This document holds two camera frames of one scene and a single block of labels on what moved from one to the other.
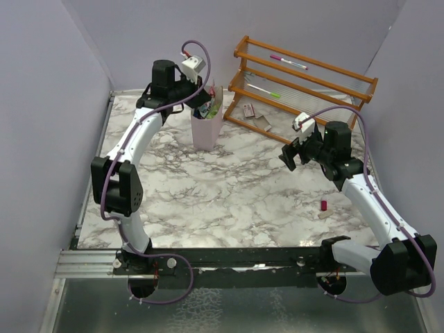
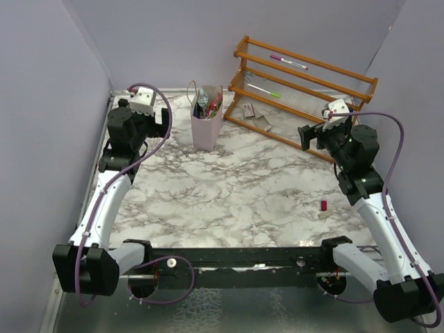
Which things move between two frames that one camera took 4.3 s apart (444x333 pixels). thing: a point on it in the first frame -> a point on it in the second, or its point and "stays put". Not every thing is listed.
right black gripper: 291,150 -> 309,132
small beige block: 325,214 stays put
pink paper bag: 203,130 stays put
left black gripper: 202,98 -> 158,130
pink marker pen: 293,63 stays put
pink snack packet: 212,91 -> 214,104
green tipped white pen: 273,94 stays put
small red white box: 249,110 stays put
